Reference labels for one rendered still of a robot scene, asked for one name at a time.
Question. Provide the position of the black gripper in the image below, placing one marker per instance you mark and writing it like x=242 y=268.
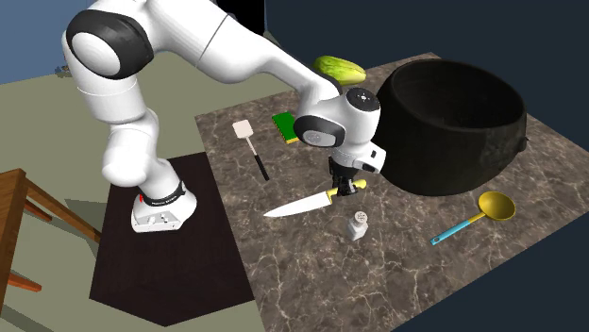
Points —
x=342 y=177

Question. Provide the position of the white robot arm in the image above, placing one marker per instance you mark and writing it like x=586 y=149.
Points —
x=221 y=41

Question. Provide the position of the white salt shaker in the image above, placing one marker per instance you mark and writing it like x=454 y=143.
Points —
x=356 y=226

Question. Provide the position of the green book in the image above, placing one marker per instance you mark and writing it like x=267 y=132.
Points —
x=285 y=126

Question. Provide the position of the green yellow vegetable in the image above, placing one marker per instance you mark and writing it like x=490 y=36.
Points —
x=343 y=71

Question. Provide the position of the large black pot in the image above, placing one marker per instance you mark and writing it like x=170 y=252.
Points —
x=455 y=133

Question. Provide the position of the dark robot stand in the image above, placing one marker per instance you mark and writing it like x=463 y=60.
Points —
x=165 y=276

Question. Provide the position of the brown wooden table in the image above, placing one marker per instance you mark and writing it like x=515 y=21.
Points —
x=14 y=211

